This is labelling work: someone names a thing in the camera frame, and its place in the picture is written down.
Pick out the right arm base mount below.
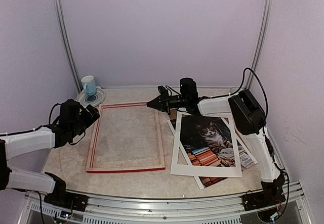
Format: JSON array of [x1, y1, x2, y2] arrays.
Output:
[[242, 173, 286, 211]]

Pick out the right aluminium corner post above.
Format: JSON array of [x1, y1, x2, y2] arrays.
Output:
[[247, 0, 275, 93]]

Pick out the left aluminium corner post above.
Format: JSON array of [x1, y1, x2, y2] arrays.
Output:
[[54, 0, 82, 94]]

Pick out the white photo mat board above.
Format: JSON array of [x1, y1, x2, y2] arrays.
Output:
[[170, 112, 242, 177]]

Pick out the light blue mug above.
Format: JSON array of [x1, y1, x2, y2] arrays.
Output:
[[81, 75, 96, 96]]

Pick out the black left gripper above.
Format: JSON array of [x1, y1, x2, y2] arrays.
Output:
[[69, 104, 99, 138]]

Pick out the cat and books photo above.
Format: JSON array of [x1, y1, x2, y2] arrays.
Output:
[[178, 115, 257, 190]]

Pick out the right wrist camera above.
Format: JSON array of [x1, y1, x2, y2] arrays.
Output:
[[157, 85, 172, 97]]

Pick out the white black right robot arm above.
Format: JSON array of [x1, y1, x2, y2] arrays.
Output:
[[146, 77, 289, 206]]

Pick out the aluminium corner post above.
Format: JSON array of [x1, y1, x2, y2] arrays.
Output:
[[247, 0, 275, 93], [54, 0, 82, 94]]

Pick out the pale green ceramic bowl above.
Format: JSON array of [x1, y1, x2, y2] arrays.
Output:
[[229, 87, 240, 96]]

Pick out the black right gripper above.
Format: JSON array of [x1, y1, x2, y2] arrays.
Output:
[[146, 89, 188, 115]]

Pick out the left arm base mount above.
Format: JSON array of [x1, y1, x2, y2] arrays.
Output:
[[44, 172, 89, 212]]

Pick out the front aluminium rail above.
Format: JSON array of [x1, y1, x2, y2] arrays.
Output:
[[17, 181, 314, 224]]

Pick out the brown backing board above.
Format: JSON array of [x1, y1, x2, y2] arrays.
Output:
[[168, 109, 246, 147]]

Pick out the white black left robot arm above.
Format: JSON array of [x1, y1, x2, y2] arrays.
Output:
[[1, 99, 100, 206]]

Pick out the white blue swirl plate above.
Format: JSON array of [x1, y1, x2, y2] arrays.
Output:
[[76, 86, 106, 107]]

